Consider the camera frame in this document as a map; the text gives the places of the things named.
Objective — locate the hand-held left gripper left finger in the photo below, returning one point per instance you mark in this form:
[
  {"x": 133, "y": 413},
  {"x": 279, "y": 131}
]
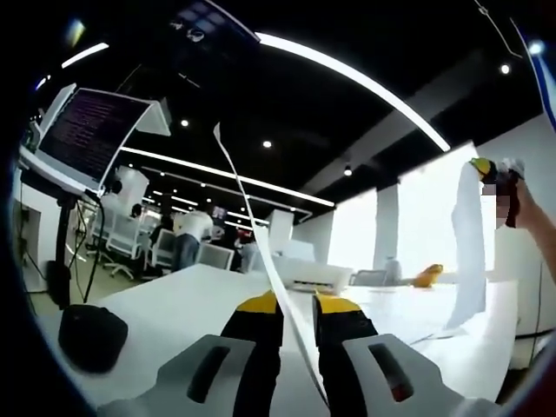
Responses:
[{"x": 252, "y": 339}]

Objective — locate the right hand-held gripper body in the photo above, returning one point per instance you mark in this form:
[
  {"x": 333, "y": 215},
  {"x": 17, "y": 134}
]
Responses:
[{"x": 512, "y": 169}]

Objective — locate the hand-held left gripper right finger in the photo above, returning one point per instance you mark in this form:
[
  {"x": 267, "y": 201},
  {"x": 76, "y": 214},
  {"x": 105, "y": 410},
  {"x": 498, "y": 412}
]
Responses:
[{"x": 347, "y": 330}]

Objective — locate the aligned bundle of printing papers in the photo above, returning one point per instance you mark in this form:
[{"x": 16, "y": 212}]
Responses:
[{"x": 278, "y": 284}]

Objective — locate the single printing paper sheet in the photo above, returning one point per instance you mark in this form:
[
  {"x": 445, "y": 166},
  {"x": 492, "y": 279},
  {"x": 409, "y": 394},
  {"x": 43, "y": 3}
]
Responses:
[{"x": 469, "y": 243}]

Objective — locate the person's right hand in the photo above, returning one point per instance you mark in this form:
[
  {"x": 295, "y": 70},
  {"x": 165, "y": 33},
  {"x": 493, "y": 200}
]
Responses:
[{"x": 518, "y": 200}]

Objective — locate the white mesh office chair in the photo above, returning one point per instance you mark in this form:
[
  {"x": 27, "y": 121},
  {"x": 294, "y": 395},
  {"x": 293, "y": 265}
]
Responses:
[
  {"x": 126, "y": 239},
  {"x": 367, "y": 278},
  {"x": 165, "y": 249},
  {"x": 215, "y": 256}
]

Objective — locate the white printer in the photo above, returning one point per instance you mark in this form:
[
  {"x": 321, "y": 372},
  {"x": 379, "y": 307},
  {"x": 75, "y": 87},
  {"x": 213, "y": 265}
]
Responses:
[{"x": 313, "y": 271}]

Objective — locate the large bright window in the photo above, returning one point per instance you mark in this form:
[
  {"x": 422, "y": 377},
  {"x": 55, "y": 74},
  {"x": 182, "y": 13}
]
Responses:
[{"x": 434, "y": 217}]

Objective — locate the white cylindrical appliance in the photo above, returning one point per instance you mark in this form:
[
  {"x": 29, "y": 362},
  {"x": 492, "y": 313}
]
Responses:
[{"x": 393, "y": 271}]

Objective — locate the white table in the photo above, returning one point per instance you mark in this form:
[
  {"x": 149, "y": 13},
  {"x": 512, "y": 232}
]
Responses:
[{"x": 174, "y": 304}]

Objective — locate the orange plush toy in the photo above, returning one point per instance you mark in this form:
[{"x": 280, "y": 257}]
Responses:
[{"x": 428, "y": 276}]

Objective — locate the small bright window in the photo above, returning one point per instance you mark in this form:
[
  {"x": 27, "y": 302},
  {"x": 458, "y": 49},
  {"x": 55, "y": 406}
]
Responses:
[{"x": 352, "y": 230}]

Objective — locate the black round bag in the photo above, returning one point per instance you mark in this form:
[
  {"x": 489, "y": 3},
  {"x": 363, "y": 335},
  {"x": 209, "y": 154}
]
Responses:
[{"x": 93, "y": 339}]

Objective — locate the long curved ceiling light strip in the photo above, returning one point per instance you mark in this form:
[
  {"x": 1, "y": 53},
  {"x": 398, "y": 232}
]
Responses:
[
  {"x": 347, "y": 74},
  {"x": 217, "y": 171}
]

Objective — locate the small black box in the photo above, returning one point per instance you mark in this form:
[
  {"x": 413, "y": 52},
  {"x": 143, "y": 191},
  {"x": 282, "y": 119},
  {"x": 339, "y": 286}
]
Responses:
[{"x": 57, "y": 284}]

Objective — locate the black laptop stand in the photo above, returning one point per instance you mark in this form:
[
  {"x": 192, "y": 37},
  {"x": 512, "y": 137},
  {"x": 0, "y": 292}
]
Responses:
[{"x": 64, "y": 243}]

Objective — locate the white side desk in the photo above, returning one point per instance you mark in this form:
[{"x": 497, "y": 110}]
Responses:
[{"x": 37, "y": 243}]

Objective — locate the ceiling air conditioner unit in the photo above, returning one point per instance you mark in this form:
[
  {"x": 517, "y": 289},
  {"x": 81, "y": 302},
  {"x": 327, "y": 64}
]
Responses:
[{"x": 156, "y": 117}]

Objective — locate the open silver laptop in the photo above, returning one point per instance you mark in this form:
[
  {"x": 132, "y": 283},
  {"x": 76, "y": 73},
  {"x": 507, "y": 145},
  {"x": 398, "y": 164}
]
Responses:
[{"x": 87, "y": 130}]

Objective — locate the blue white wall display board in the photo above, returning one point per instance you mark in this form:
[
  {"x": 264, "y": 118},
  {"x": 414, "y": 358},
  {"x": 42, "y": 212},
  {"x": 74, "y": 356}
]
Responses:
[{"x": 543, "y": 74}]

